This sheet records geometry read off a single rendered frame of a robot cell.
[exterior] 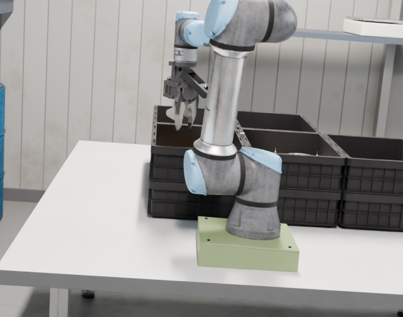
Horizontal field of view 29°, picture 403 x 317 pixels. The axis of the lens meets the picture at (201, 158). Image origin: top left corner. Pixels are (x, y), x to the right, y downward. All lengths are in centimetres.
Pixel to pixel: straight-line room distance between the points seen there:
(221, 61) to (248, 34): 10
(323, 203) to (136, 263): 69
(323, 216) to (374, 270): 37
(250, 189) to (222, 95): 28
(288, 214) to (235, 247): 45
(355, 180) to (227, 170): 55
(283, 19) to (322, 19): 290
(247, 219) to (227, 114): 30
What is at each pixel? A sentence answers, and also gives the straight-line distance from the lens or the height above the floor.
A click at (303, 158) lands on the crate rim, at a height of 92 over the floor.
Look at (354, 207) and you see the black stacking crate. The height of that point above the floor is 77.
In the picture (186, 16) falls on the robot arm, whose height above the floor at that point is 132.
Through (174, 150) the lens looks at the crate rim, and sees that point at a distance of 238.
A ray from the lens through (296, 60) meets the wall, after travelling 487.
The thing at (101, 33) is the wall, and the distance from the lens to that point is 484.
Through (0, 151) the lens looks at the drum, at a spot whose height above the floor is 41.
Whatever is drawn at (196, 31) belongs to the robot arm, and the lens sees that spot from 231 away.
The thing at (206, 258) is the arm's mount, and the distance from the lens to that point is 206.
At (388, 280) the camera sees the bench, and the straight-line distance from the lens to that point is 214.
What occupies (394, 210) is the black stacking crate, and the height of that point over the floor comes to 77.
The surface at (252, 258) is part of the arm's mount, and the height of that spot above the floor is 73.
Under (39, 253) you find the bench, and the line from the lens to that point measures 212.
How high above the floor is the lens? 142
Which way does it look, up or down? 13 degrees down
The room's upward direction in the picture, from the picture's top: 4 degrees clockwise
